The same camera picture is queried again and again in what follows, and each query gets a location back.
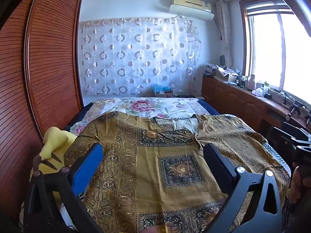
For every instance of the small black box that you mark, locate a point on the small black box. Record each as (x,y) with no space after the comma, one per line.
(268,95)

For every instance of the sheer circle pattern curtain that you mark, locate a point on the sheer circle pattern curtain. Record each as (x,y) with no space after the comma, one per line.
(138,55)

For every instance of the wall air conditioner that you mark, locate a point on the wall air conditioner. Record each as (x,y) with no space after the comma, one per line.
(192,8)

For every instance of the yellow plush toy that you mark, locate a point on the yellow plush toy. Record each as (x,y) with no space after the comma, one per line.
(52,150)

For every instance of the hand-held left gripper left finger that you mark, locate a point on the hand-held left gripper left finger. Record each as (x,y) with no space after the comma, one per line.
(87,167)

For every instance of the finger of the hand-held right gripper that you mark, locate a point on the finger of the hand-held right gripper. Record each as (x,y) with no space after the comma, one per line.
(300,136)
(283,137)

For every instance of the open cardboard box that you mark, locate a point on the open cardboard box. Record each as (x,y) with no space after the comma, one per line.
(226,75)

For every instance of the long wooden cabinet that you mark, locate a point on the long wooden cabinet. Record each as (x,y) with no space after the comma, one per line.
(233,99)

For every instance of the floral quilt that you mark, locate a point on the floral quilt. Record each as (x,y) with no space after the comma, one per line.
(145,105)

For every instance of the leaf print bed sheet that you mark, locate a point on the leaf print bed sheet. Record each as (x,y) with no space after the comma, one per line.
(275,155)

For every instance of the ochre patterned shirt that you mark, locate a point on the ochre patterned shirt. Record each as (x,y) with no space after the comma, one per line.
(150,174)

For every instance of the white patterned window drape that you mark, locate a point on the white patterned window drape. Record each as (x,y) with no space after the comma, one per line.
(224,29)

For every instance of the stack of patterned boxes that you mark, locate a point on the stack of patterned boxes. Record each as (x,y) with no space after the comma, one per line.
(211,70)

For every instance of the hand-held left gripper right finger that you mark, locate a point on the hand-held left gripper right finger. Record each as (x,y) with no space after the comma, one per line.
(218,167)

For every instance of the dark oval device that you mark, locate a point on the dark oval device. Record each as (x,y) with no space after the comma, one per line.
(222,60)

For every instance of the green capped bottle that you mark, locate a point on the green capped bottle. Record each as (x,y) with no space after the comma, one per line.
(266,88)

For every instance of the person's right hand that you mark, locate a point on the person's right hand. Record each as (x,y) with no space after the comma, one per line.
(302,184)

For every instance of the white plastic bag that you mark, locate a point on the white plastic bag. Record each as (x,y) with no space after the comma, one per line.
(257,93)

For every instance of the white plastic jug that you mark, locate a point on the white plastic jug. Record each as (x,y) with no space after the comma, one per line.
(251,83)

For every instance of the wooden louvred wardrobe door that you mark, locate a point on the wooden louvred wardrobe door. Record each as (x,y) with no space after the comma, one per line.
(53,60)
(14,97)

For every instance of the wooden framed window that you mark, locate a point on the wooden framed window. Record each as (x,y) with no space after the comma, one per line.
(267,48)

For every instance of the cardboard box with blue bag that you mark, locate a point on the cardboard box with blue bag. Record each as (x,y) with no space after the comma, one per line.
(162,91)

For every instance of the black clamp device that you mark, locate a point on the black clamp device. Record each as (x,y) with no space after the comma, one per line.
(296,109)

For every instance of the navy blue bed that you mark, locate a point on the navy blue bed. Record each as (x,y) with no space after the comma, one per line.
(209,106)

